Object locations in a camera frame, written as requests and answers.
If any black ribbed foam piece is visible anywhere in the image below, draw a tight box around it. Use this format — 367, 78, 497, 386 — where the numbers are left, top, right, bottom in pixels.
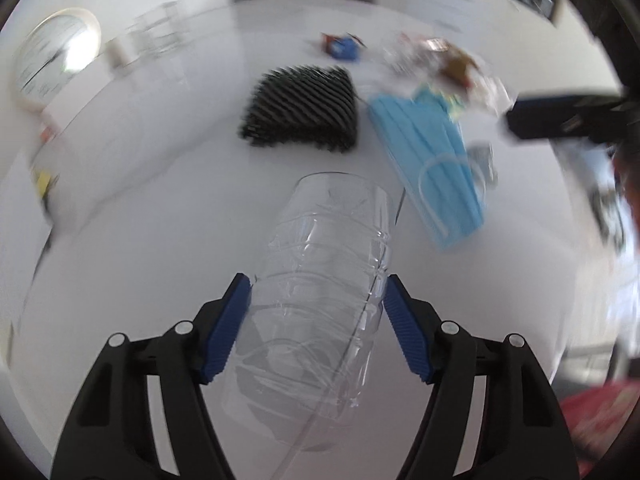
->
237, 64, 360, 153

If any brown snack wrapper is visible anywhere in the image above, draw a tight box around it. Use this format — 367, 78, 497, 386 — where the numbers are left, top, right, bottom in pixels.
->
439, 52, 477, 82

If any clear crumpled plastic wrapper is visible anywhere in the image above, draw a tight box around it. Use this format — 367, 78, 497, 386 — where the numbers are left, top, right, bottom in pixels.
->
382, 32, 516, 111

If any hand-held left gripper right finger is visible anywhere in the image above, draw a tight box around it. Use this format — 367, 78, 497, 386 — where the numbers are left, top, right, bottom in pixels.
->
382, 274, 581, 480

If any red bag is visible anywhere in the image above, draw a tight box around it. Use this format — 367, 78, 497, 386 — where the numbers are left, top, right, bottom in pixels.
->
557, 380, 640, 466

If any clear plastic bottle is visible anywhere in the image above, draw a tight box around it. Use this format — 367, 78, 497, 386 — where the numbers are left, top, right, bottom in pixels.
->
232, 172, 393, 453

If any blue face mask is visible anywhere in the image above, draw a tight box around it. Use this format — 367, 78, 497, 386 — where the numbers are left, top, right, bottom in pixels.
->
367, 91, 488, 253

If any clear glass container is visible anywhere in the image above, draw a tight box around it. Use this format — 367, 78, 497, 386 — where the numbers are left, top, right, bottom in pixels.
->
127, 2, 183, 56

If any round white clock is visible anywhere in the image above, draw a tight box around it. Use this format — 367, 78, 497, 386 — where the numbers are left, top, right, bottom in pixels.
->
12, 7, 103, 111

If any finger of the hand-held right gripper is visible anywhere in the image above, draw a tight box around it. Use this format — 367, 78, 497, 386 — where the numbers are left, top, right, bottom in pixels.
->
505, 92, 632, 145

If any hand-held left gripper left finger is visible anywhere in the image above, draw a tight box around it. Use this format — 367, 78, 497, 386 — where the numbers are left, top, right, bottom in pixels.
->
50, 272, 252, 480

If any small crumpled foil piece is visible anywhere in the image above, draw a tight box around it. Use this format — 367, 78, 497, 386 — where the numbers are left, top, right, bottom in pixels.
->
467, 142, 499, 189

